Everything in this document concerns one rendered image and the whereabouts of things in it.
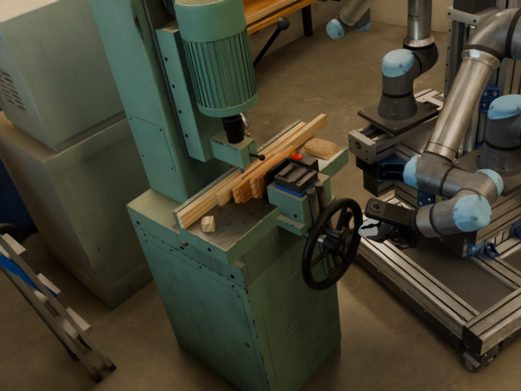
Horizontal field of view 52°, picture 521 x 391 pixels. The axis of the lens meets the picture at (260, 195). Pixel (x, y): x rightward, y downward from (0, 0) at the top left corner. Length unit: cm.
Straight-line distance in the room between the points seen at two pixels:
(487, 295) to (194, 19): 154
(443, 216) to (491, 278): 115
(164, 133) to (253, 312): 62
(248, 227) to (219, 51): 50
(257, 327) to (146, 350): 86
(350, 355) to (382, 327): 20
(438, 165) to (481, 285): 106
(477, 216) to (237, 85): 69
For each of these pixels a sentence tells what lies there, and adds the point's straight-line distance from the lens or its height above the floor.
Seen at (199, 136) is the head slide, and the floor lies 110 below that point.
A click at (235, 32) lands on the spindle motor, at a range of 141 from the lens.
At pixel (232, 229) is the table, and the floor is 90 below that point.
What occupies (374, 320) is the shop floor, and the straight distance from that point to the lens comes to 244.
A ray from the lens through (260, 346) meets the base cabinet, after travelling 185.
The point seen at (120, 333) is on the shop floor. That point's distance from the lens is 264.
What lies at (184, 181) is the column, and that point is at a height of 92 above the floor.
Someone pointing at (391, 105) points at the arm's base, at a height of 88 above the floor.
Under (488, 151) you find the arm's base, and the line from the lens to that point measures 185.
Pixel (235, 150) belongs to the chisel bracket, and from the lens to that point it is 159.
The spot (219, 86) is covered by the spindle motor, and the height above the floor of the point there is 129.
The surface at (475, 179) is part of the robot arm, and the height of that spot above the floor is 112.
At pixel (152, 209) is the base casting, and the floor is 80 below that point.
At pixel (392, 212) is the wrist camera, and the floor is 105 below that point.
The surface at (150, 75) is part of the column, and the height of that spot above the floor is 129.
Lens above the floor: 189
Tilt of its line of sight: 37 degrees down
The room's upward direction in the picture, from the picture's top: 10 degrees counter-clockwise
